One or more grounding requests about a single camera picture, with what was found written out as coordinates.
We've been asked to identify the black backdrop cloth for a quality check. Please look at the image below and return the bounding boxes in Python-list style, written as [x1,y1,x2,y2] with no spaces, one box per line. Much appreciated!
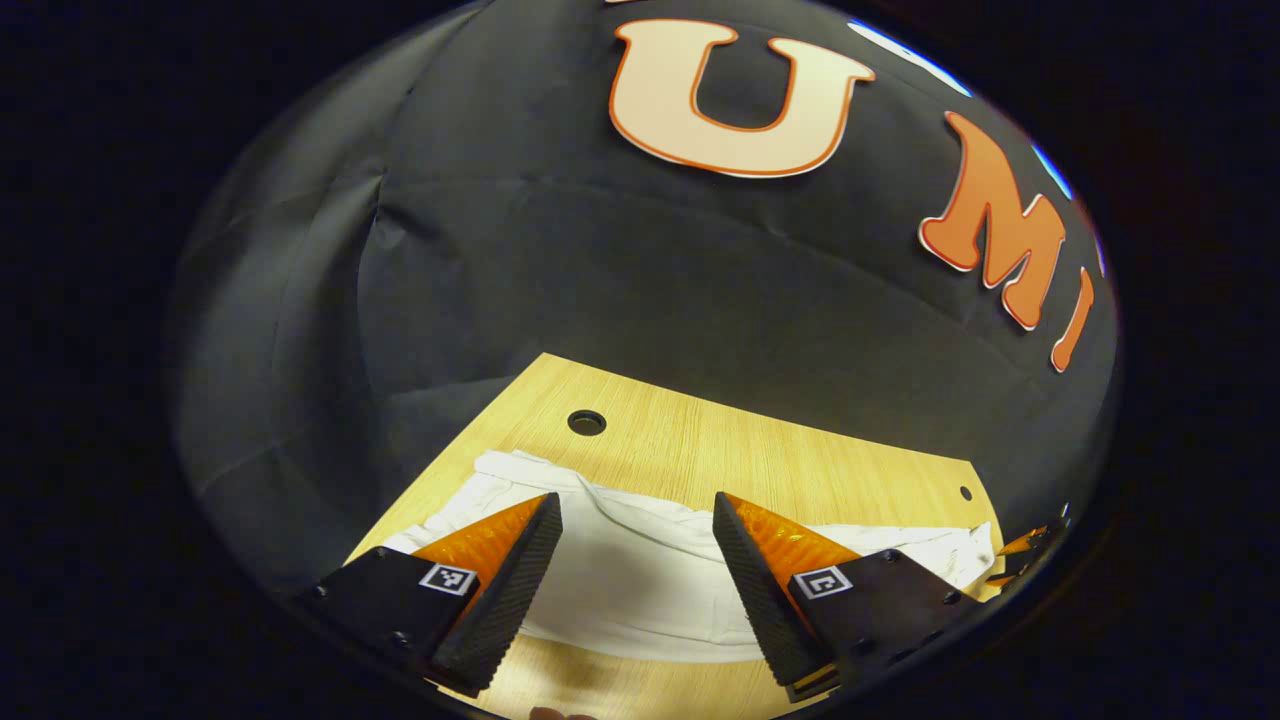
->
[170,0,1121,601]

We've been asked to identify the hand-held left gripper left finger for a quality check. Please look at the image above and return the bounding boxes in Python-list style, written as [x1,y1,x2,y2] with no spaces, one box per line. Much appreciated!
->
[297,492,564,699]

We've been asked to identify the white jeans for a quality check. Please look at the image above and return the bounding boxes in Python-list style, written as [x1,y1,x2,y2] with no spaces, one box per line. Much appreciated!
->
[383,449,1004,665]

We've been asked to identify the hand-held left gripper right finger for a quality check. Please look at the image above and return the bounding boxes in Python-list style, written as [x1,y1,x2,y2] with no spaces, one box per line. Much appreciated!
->
[712,491,991,703]

